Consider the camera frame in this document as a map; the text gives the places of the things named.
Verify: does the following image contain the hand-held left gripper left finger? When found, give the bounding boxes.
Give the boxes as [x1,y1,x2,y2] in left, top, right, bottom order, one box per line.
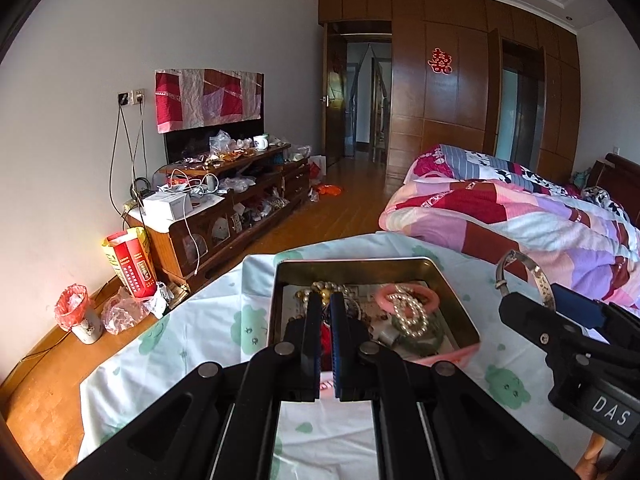
[65,291,323,480]

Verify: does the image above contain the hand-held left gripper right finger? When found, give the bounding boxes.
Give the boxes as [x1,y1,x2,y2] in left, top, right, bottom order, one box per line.
[330,291,576,480]

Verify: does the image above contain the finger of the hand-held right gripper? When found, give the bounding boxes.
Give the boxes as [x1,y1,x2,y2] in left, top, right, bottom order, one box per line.
[499,291,609,362]
[551,284,640,352]

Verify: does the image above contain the red tassel cord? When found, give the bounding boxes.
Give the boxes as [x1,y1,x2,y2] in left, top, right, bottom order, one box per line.
[319,321,335,362]

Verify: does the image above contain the silver bangle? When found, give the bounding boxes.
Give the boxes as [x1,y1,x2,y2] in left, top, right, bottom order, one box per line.
[494,249,557,312]

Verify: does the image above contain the gold bead bracelet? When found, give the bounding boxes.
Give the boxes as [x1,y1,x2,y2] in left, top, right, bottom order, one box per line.
[294,281,352,312]

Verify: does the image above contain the pink tin box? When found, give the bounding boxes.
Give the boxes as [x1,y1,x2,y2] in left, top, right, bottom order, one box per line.
[266,256,482,367]

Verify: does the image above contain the pink bangle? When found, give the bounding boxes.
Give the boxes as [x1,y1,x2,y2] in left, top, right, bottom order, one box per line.
[376,283,442,312]

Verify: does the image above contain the green jade bangle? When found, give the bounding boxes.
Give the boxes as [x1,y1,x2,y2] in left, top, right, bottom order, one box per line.
[389,310,447,357]

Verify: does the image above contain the black and white pillow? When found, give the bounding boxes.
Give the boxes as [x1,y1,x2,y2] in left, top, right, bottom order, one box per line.
[580,186,632,222]

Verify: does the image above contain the pink patchwork quilt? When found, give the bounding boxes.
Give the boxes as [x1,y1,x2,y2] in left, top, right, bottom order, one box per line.
[378,144,640,318]

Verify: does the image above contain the green cloud print tablecloth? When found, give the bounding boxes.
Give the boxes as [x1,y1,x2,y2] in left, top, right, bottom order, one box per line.
[79,232,603,480]

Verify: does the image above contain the wooden bed headboard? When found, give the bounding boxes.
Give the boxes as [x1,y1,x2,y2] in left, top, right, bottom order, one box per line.
[586,152,640,198]

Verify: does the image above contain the wooden television cabinet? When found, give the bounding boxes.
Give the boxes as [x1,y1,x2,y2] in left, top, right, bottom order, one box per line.
[124,144,312,282]

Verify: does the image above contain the clear plastic bag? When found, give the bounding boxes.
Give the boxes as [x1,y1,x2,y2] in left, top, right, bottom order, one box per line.
[101,284,169,334]

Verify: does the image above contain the red and yellow bag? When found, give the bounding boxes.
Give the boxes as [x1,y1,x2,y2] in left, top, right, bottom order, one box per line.
[102,226,157,299]

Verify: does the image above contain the white cardboard box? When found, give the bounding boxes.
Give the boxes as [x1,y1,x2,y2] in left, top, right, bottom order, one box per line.
[142,191,192,221]

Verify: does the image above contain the brown wooden wardrobe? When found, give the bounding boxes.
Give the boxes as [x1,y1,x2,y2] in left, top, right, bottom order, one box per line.
[318,0,581,183]

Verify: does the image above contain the trash bin with red bag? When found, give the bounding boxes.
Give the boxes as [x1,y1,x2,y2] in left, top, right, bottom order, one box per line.
[54,284,104,345]

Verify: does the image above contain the black television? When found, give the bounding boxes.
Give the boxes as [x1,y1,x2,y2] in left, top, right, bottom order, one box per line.
[164,116,264,163]

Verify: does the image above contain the wooden door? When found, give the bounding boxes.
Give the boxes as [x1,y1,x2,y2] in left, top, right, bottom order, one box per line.
[320,22,349,162]

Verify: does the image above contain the red patchwork television cover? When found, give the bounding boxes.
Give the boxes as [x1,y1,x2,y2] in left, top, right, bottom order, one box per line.
[154,68,264,134]

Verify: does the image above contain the pearl bracelet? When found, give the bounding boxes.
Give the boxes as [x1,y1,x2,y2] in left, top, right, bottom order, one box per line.
[389,294,430,337]

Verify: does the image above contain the red paper wall decal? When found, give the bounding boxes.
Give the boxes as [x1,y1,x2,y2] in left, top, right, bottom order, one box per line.
[427,48,454,75]

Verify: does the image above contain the hanging power cables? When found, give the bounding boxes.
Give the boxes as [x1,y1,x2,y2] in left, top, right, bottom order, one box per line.
[110,105,151,201]

